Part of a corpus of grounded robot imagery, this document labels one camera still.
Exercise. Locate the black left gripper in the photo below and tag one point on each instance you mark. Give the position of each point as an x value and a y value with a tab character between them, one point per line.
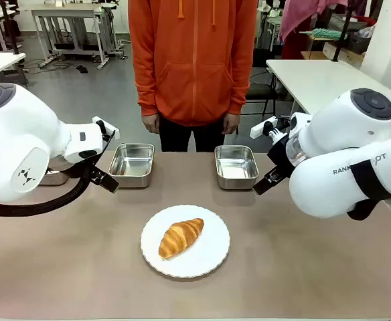
96	172

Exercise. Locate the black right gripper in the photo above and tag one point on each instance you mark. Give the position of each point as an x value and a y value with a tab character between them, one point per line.
280	157

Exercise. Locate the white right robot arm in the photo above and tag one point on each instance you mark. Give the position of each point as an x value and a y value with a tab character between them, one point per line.
342	133

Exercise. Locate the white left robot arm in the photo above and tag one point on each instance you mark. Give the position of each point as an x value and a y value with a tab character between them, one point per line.
18	140

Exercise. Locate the rectangular steel container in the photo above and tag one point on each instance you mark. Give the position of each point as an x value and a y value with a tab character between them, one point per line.
53	177
132	165
236	167

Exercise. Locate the golden croissant bread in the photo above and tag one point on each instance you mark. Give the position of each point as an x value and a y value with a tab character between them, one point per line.
181	238

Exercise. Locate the person's left hand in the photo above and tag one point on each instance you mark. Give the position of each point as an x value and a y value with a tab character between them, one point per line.
231	124

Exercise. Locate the person's right hand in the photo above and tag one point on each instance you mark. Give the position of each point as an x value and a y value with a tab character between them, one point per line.
151	123

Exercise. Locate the black office chair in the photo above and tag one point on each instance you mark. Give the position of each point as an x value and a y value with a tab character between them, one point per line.
262	90

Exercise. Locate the white scalloped plate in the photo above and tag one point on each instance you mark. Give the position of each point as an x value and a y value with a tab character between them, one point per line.
195	264

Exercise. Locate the person in orange hoodie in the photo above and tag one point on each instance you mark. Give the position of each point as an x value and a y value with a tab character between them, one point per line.
192	60

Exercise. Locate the cardboard box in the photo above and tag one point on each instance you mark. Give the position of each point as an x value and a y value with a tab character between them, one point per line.
346	50

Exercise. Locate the green mop head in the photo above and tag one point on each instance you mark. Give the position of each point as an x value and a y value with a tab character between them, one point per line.
321	34

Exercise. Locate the pink hanging cloth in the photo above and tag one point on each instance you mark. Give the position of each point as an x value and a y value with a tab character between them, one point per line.
302	16

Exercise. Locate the black stand pole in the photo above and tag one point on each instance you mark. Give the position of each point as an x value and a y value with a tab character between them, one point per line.
342	30
10	26

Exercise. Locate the grey workbench table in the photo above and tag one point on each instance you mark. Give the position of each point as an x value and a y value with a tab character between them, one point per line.
68	13

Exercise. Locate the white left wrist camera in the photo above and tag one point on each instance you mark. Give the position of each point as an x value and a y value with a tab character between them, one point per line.
106	128

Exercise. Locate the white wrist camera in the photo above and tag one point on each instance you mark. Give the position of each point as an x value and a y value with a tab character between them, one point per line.
262	128
106	128

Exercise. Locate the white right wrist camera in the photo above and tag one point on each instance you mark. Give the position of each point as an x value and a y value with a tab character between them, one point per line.
262	128

